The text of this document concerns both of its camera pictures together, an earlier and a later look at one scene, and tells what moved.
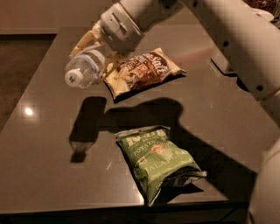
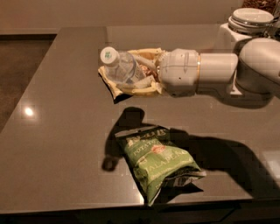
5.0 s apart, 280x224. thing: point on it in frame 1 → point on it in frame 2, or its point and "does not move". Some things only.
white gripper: (120, 29) → (178, 72)
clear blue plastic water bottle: (82, 70) → (122, 66)
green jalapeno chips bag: (157, 158) does not move
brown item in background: (271, 6) does not move
